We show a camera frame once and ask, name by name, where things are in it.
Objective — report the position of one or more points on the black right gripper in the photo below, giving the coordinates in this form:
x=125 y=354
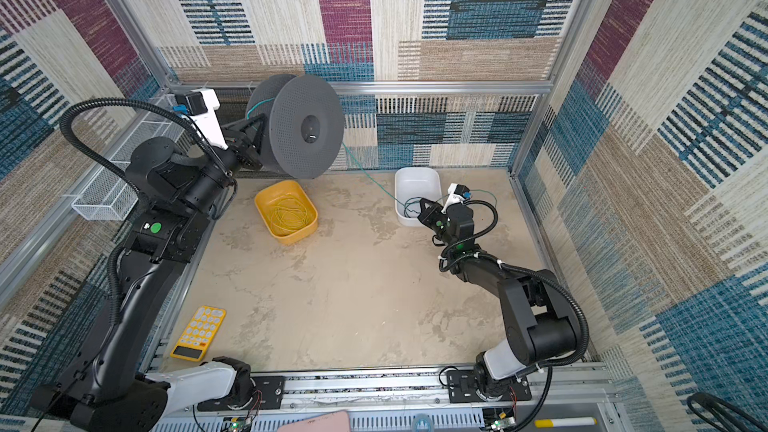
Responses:
x=427 y=216

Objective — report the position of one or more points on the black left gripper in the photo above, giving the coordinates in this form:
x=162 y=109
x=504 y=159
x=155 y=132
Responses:
x=243 y=148

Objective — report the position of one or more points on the grey perforated cable spool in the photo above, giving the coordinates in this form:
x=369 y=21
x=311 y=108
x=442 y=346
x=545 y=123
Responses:
x=304 y=124

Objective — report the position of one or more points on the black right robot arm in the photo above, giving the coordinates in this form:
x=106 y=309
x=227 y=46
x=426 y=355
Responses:
x=544 y=326

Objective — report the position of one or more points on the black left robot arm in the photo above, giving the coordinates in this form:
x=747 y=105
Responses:
x=179 y=197

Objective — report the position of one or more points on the white plastic tub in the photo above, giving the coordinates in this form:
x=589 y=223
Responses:
x=412 y=184

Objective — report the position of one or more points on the yellow plastic tub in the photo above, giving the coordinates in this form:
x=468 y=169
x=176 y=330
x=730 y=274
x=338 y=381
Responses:
x=287 y=211

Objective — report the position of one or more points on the yellow perforated plastic piece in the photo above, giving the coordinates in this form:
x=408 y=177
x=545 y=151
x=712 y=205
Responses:
x=198 y=334

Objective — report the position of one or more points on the pink object at bottom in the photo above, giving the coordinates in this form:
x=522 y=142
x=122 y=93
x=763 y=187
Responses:
x=332 y=422

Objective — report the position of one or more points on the yellow white marker pen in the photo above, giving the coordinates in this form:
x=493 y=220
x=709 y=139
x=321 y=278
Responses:
x=565 y=422

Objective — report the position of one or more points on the black wire mesh shelf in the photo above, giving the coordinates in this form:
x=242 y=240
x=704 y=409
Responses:
x=233 y=105

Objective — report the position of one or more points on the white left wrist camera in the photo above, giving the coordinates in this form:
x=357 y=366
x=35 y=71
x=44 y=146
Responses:
x=200 y=105

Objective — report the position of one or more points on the white wire mesh basket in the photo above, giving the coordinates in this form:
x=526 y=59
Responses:
x=105 y=197

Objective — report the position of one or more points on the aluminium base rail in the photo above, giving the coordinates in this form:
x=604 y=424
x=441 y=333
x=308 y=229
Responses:
x=438 y=398

